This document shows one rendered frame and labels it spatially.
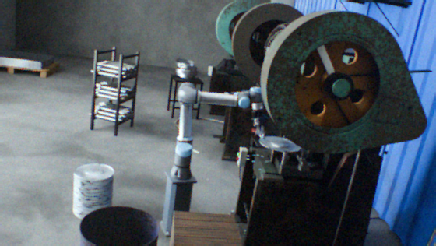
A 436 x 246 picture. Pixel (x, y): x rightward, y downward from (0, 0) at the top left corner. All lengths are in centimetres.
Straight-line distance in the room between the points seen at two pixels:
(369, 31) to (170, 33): 723
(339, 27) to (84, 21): 773
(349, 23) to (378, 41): 20
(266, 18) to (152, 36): 555
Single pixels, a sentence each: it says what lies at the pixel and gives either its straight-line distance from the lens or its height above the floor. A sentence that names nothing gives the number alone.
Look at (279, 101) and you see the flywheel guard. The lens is 223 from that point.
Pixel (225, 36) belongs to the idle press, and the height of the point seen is 119.
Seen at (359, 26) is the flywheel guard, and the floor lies 167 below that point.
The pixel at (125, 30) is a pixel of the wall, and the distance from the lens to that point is 931.
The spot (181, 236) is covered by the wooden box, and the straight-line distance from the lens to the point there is 241.
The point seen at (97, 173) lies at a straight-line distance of 309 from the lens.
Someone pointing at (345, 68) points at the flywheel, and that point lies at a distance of 238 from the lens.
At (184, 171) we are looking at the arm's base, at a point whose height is 51.
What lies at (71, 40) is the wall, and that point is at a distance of 959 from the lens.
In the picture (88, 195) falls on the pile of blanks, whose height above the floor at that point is 21.
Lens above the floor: 170
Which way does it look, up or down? 17 degrees down
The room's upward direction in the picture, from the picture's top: 9 degrees clockwise
